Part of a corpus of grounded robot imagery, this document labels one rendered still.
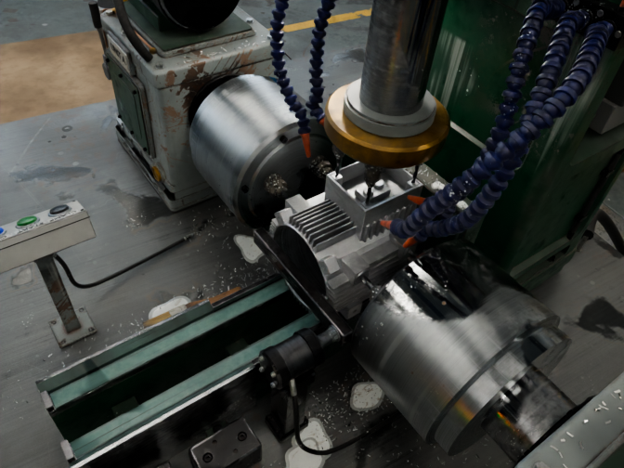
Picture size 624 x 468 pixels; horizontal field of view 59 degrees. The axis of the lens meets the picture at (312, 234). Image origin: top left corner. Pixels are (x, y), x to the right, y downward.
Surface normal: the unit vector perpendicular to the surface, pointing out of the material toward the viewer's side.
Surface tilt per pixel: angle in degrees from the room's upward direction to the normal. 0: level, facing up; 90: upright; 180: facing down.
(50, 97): 0
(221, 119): 43
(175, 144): 90
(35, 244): 67
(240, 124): 32
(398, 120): 0
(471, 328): 21
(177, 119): 90
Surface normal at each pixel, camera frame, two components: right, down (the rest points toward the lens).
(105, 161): 0.07, -0.69
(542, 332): 0.30, -0.77
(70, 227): 0.55, 0.29
